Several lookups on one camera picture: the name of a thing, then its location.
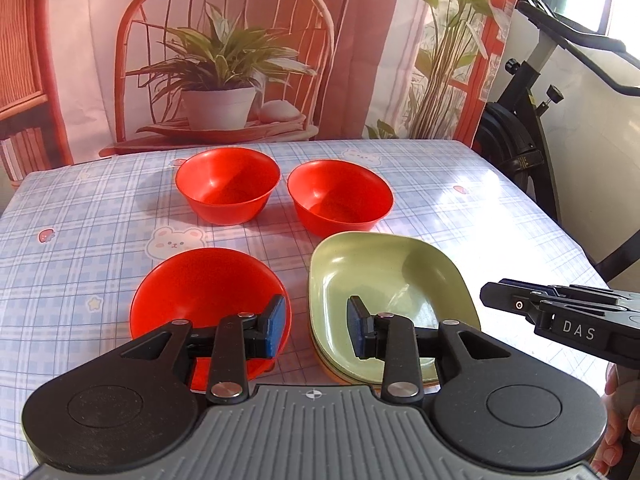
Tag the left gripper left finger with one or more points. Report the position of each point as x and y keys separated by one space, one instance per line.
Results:
x=239 y=338

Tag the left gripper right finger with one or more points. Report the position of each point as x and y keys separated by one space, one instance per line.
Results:
x=389 y=338

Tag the green plate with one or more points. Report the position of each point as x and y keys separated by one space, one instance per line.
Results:
x=390 y=273
x=317 y=350

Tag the red bowl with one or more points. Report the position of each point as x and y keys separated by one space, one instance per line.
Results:
x=331 y=196
x=228 y=186
x=203 y=286

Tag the orange plate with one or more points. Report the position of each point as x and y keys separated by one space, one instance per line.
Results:
x=427 y=365

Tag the person right hand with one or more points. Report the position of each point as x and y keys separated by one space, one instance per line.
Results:
x=610 y=450

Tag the blue plaid tablecloth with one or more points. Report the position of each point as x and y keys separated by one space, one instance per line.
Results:
x=75 y=247

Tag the black exercise bike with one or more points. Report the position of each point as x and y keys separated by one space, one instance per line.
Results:
x=565 y=130

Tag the printed room backdrop cloth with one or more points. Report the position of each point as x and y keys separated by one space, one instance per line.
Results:
x=84 y=79

